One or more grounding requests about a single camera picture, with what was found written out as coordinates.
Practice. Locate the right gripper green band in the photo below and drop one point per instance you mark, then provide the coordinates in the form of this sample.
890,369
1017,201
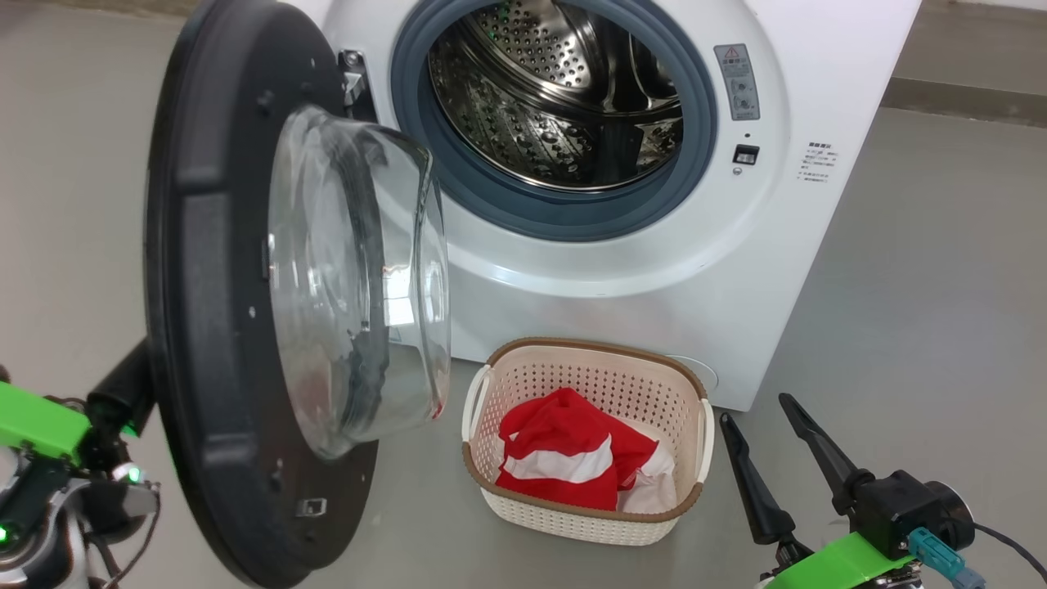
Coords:
842,564

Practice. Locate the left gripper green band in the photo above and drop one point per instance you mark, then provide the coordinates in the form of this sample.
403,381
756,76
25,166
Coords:
37,421

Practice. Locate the dark grey glass washer door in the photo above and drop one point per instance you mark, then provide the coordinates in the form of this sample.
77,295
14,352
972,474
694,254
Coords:
204,245

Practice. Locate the red and white garment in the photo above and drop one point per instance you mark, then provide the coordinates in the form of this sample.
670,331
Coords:
564,425

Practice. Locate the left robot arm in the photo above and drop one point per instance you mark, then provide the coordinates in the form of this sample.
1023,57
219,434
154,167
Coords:
49,532

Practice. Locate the metal door latch hook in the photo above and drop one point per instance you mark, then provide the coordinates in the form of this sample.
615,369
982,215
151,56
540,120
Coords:
312,507

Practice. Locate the white front-load washing machine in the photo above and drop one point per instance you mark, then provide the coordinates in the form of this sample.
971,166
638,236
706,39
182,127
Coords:
818,245

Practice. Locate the cream plastic laundry basket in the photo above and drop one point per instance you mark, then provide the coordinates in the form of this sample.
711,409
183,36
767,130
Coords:
572,384

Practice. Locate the black door latch socket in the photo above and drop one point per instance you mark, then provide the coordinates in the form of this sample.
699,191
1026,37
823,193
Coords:
746,155

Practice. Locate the grey rubber door seal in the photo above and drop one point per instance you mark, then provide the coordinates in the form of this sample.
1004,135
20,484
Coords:
572,214

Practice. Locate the metal door hinge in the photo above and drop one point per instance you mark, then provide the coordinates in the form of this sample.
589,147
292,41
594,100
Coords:
353,82

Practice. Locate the round white drain cover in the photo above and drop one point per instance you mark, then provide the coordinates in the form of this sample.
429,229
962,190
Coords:
708,374

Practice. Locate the grey warning sticker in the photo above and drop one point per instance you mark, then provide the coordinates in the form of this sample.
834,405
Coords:
736,82

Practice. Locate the perforated steel washer drum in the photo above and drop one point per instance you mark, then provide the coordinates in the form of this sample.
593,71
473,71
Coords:
556,106

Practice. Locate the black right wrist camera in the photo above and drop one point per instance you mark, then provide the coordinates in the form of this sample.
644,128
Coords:
900,507

